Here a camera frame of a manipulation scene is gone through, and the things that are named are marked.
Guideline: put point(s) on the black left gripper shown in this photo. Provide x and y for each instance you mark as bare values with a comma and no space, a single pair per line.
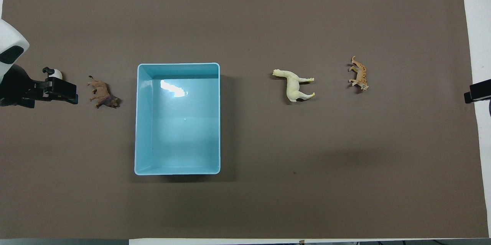
17,87

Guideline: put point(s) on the black and white panda toy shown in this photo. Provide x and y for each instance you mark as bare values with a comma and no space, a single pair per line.
57,73

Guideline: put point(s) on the brown lion toy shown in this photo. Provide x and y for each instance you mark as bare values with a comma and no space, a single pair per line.
103,94

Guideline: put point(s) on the orange striped tiger toy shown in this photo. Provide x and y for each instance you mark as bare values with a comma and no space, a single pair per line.
360,74

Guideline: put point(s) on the cream llama toy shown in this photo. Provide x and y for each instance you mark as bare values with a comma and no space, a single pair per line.
293,86

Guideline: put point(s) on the light blue storage box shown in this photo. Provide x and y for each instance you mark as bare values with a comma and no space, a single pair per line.
178,130

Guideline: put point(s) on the brown table mat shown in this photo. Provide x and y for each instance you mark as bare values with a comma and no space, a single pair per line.
345,160

